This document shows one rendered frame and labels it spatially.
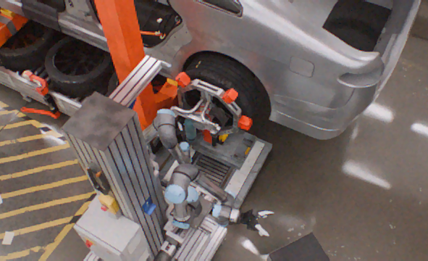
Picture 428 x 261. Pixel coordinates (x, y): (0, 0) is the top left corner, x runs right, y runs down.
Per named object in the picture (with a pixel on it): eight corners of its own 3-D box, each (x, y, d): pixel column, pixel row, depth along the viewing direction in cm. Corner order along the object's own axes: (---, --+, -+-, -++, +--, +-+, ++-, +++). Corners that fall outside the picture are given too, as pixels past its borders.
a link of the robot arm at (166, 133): (172, 138, 276) (195, 172, 316) (171, 123, 282) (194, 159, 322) (155, 141, 278) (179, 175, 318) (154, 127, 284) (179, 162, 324)
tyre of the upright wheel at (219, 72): (263, 69, 328) (187, 42, 348) (250, 91, 317) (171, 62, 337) (261, 121, 382) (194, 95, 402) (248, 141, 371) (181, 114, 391)
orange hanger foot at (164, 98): (192, 87, 406) (189, 61, 377) (161, 130, 381) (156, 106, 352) (176, 81, 411) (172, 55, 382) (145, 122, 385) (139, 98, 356)
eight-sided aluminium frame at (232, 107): (240, 137, 368) (242, 96, 323) (237, 143, 365) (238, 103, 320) (184, 112, 383) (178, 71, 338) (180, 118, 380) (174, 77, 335)
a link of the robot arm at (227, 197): (174, 156, 263) (227, 196, 287) (168, 172, 257) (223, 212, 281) (187, 153, 255) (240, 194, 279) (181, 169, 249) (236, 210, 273)
